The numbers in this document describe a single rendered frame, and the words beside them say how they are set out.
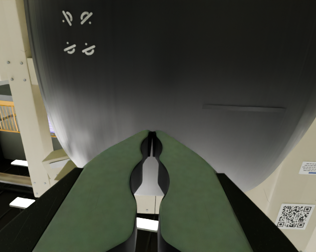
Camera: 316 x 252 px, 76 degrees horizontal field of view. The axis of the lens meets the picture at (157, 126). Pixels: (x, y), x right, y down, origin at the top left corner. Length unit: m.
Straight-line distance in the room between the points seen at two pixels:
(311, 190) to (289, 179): 0.06
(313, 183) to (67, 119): 0.49
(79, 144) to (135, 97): 0.08
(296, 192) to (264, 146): 0.34
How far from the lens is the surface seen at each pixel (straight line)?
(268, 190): 0.53
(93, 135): 0.19
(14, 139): 14.67
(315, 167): 0.52
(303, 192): 0.55
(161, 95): 0.16
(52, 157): 1.00
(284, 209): 0.56
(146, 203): 0.83
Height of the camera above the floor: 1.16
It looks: 22 degrees up
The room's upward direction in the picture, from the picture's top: 177 degrees counter-clockwise
